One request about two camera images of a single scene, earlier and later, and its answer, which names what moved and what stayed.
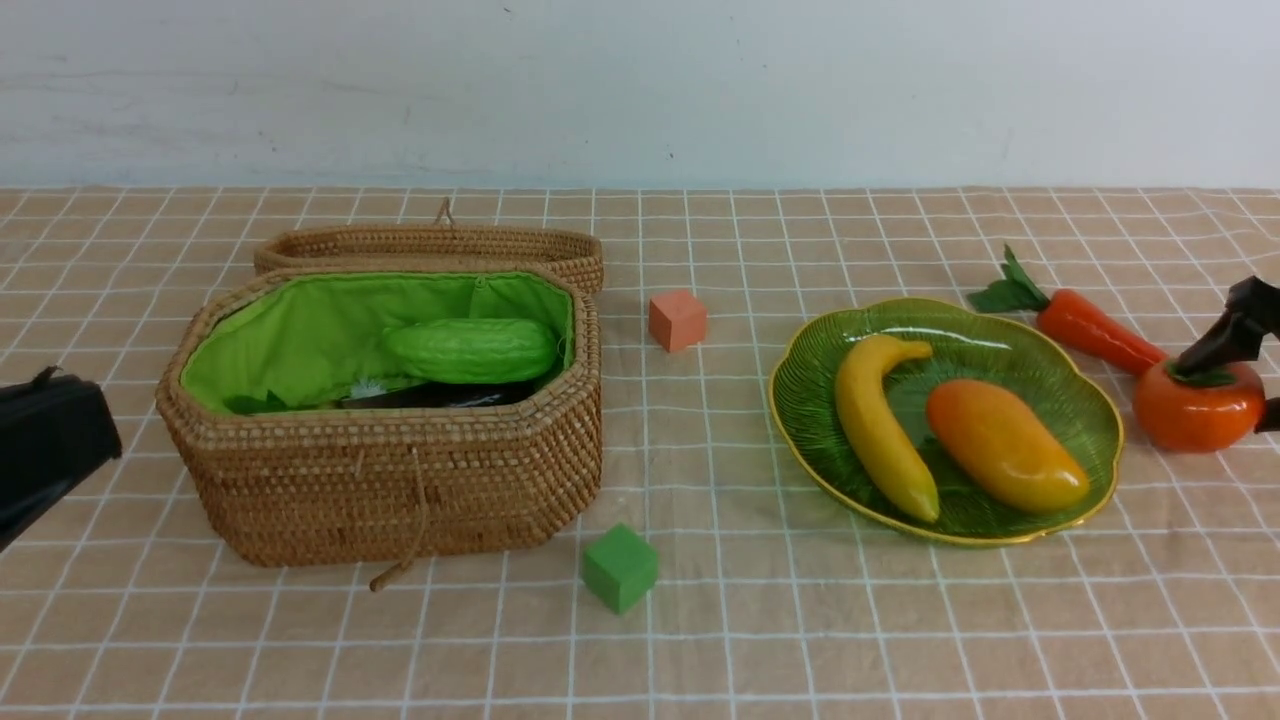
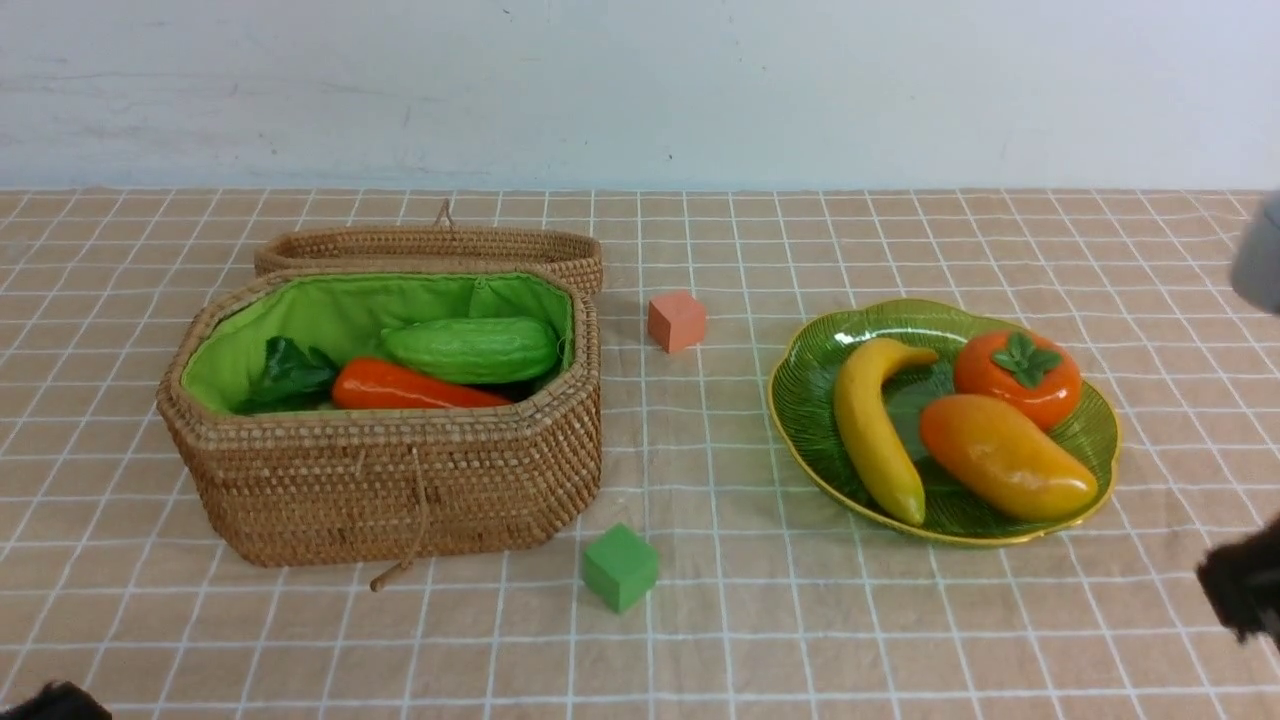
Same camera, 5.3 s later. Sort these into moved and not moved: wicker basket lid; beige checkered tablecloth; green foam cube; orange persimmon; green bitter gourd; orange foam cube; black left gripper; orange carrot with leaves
Moved: orange carrot with leaves; black left gripper; orange persimmon
Not moved: orange foam cube; beige checkered tablecloth; green bitter gourd; wicker basket lid; green foam cube
